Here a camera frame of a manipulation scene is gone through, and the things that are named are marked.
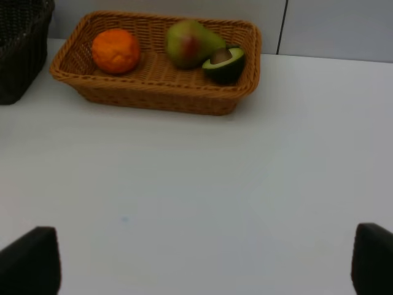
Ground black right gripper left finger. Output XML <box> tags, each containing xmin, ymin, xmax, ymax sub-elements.
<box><xmin>1</xmin><ymin>227</ymin><xmax>61</xmax><ymax>294</ymax></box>

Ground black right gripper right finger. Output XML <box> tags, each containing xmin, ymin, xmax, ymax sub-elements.
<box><xmin>351</xmin><ymin>223</ymin><xmax>392</xmax><ymax>295</ymax></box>

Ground orange tangerine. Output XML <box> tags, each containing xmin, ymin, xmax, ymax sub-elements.
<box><xmin>91</xmin><ymin>29</ymin><xmax>141</xmax><ymax>74</ymax></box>

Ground halved avocado with pit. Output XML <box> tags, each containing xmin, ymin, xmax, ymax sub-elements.
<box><xmin>202</xmin><ymin>47</ymin><xmax>246</xmax><ymax>85</ymax></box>

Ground green pear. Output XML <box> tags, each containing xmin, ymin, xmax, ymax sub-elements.
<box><xmin>165</xmin><ymin>19</ymin><xmax>227</xmax><ymax>69</ymax></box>

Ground orange wicker basket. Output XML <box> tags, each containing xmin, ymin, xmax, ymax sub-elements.
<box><xmin>50</xmin><ymin>10</ymin><xmax>262</xmax><ymax>116</ymax></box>

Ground dark brown wicker basket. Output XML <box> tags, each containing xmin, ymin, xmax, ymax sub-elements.
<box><xmin>1</xmin><ymin>0</ymin><xmax>55</xmax><ymax>105</ymax></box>

